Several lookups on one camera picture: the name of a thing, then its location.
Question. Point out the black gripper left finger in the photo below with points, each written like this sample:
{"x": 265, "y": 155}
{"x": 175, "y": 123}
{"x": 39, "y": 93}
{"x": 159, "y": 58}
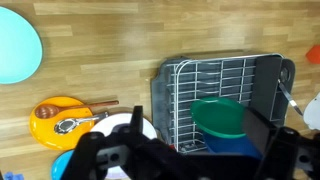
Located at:
{"x": 137, "y": 120}

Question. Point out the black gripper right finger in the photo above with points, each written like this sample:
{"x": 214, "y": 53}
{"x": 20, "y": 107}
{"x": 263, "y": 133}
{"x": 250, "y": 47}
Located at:
{"x": 260, "y": 128}

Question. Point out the small silver metal spoon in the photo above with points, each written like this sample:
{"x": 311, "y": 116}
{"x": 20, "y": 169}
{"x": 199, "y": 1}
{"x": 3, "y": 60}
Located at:
{"x": 289, "y": 96}

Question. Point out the pale pink plate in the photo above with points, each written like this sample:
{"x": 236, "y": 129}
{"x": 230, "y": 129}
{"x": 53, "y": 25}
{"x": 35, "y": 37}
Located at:
{"x": 116, "y": 120}

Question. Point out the dark blue plate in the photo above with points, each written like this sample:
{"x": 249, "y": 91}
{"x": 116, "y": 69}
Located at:
{"x": 230, "y": 146}

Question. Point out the small red item in rack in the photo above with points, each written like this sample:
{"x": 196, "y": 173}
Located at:
{"x": 171, "y": 146}

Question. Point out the green plate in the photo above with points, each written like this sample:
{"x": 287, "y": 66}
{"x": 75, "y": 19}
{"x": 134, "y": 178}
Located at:
{"x": 218, "y": 116}

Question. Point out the large silver serving spoon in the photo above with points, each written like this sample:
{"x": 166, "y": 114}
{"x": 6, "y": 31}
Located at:
{"x": 65, "y": 126}

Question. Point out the small sky blue plate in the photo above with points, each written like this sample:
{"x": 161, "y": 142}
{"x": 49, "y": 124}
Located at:
{"x": 60, "y": 165}

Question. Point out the brown wooden spoon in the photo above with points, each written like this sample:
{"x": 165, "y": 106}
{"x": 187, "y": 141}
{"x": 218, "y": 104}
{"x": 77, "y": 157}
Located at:
{"x": 46, "y": 111}

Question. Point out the yellow orange plate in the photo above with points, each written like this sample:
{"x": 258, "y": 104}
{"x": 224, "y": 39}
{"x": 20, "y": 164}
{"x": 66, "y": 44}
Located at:
{"x": 41, "y": 133}

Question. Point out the large turquoise plate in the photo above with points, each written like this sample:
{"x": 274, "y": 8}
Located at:
{"x": 16, "y": 46}

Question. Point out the white rounded object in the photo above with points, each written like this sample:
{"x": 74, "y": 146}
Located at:
{"x": 313, "y": 115}

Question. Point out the small orange cup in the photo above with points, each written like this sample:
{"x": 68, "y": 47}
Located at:
{"x": 314, "y": 55}

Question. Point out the blue tape strips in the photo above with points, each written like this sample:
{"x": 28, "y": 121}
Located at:
{"x": 11, "y": 176}

